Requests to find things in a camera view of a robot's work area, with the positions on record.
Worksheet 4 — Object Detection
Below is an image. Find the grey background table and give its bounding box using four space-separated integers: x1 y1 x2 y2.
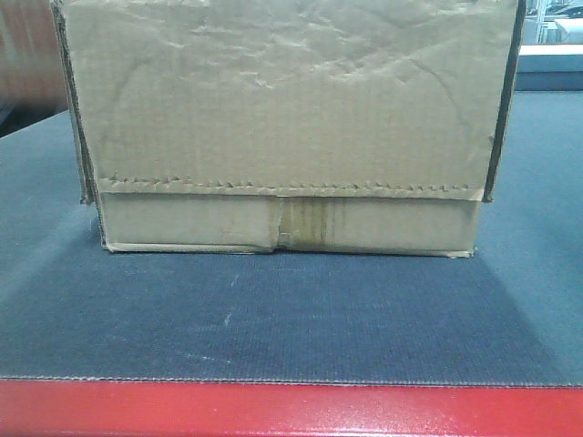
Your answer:
515 45 583 92

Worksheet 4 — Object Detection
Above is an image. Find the red printed cardboard box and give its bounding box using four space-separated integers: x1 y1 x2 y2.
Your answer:
1 1 67 137

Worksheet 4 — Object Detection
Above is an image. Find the red table edge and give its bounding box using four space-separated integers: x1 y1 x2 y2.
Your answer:
1 380 582 436

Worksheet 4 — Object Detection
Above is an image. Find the dark grey fabric mat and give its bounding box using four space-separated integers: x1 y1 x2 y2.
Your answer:
1 92 582 387

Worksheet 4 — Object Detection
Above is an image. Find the plain brown cardboard box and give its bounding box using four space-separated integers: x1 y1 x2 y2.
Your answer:
50 1 526 258

